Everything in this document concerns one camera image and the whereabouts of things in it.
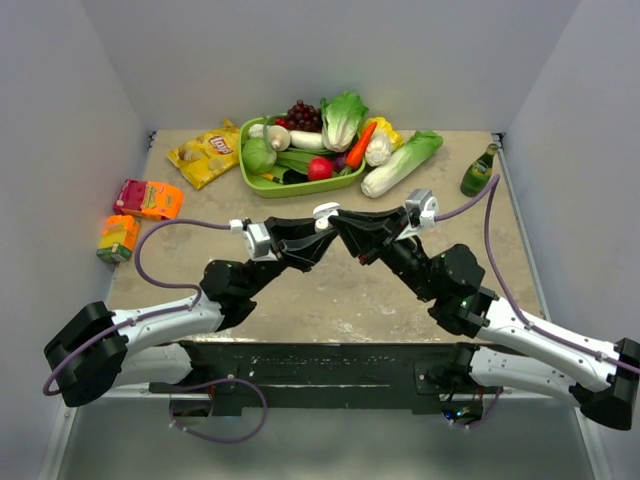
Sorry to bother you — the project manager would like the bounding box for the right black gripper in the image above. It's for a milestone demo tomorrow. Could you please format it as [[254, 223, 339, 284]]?
[[330, 206, 439, 302]]

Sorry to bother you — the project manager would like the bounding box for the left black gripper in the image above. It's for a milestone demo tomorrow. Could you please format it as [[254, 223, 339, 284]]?
[[241, 215, 339, 299]]

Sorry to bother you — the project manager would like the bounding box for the small white case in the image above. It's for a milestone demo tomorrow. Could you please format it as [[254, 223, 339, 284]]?
[[312, 202, 340, 232]]

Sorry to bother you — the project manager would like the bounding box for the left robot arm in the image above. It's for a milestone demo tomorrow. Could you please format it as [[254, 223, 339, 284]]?
[[43, 217, 337, 407]]

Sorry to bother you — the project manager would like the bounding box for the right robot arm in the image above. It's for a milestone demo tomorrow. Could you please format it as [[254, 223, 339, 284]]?
[[326, 198, 639, 431]]

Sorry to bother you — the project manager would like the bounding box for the green plastic tray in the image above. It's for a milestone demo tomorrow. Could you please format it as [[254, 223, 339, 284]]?
[[238, 118, 365, 199]]

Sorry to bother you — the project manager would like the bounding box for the purple onion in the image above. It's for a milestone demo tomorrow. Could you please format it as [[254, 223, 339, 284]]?
[[331, 152, 348, 173]]

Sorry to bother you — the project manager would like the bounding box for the orange carrot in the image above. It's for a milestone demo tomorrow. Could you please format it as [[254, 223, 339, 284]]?
[[345, 122, 377, 170]]

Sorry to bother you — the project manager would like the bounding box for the dark green leafy vegetable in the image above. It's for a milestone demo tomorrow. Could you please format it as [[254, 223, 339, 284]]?
[[275, 150, 331, 181]]

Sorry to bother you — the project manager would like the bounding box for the round green cabbage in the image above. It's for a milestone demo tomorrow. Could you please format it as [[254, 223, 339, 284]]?
[[241, 137, 277, 174]]

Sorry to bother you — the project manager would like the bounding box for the white daikon radish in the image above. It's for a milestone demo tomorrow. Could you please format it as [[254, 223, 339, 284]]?
[[289, 130, 324, 150]]

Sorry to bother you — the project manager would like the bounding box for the beige mushroom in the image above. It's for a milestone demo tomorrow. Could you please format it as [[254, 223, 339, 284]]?
[[263, 125, 291, 152]]

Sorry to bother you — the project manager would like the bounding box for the large napa cabbage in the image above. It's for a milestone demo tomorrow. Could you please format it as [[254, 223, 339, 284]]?
[[361, 131, 443, 199]]

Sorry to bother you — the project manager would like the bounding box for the green lettuce head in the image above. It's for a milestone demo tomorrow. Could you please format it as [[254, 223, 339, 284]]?
[[320, 91, 369, 152]]

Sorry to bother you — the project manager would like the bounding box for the yellow Lays chips bag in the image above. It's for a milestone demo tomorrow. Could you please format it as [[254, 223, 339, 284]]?
[[166, 119, 240, 190]]

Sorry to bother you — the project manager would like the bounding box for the purple grapes bunch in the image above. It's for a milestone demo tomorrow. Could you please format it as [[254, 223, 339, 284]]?
[[283, 100, 323, 133]]

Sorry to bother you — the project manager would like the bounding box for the green glass bottle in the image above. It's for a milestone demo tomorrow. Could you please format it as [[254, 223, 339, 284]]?
[[460, 143, 499, 197]]

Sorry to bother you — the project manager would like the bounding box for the pink orange snack pack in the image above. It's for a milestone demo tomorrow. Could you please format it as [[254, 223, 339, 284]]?
[[113, 179, 184, 221]]

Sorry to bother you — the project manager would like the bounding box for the orange green juice box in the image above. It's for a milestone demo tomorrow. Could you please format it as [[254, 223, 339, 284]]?
[[96, 215, 140, 263]]

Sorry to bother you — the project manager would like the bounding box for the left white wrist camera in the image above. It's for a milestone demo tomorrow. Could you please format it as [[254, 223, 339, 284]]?
[[243, 223, 277, 262]]

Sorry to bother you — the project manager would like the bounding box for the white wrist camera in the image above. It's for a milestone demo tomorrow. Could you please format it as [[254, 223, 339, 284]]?
[[397, 189, 439, 240], [243, 223, 277, 262]]

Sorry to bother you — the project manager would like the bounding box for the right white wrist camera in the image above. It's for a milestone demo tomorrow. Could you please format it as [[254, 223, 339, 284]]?
[[397, 189, 439, 240]]

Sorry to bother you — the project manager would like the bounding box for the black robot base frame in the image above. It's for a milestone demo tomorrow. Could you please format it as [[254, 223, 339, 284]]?
[[150, 341, 496, 425]]

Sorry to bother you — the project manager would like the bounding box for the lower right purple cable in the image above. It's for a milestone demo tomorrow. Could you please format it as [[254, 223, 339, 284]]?
[[447, 372, 509, 431]]

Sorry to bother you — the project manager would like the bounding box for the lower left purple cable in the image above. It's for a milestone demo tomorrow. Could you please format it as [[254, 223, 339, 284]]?
[[168, 374, 270, 444]]

